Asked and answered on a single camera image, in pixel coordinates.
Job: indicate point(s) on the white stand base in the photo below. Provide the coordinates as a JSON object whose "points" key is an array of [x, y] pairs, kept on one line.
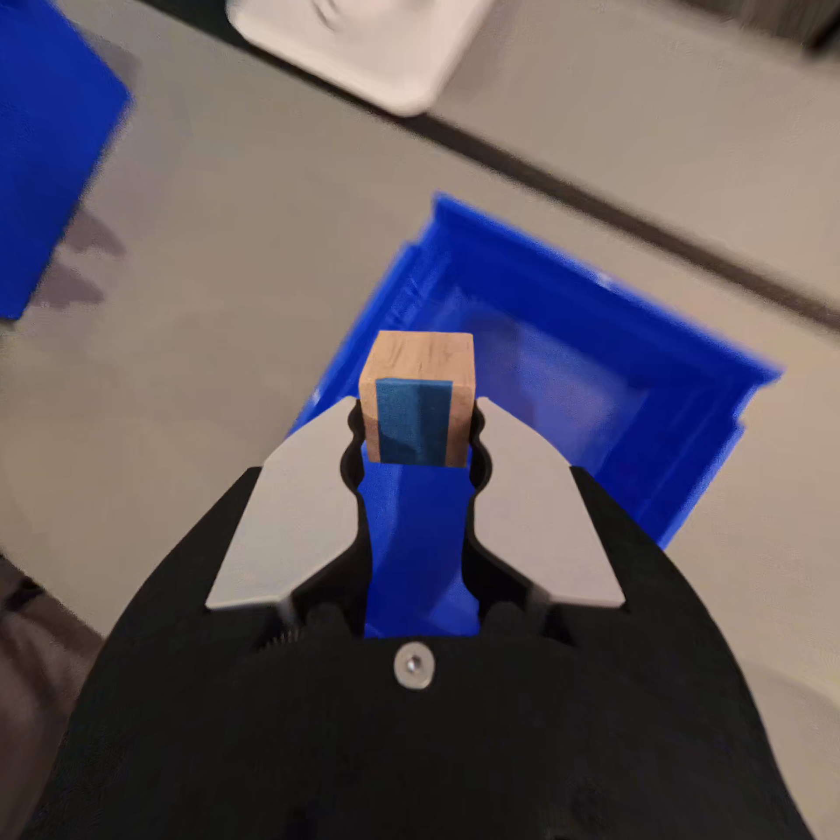
{"points": [[380, 46]]}

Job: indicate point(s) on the blue-striped wooden cube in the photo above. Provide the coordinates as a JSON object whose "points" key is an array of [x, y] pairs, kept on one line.
{"points": [[417, 394]]}

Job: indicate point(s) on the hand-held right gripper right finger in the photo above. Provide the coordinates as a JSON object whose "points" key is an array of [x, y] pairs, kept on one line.
{"points": [[544, 525]]}

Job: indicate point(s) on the blue plastic bin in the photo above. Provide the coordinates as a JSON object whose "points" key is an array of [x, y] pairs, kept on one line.
{"points": [[46, 144], [590, 367]]}

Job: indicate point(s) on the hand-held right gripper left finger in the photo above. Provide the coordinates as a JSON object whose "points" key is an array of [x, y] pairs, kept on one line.
{"points": [[289, 518]]}

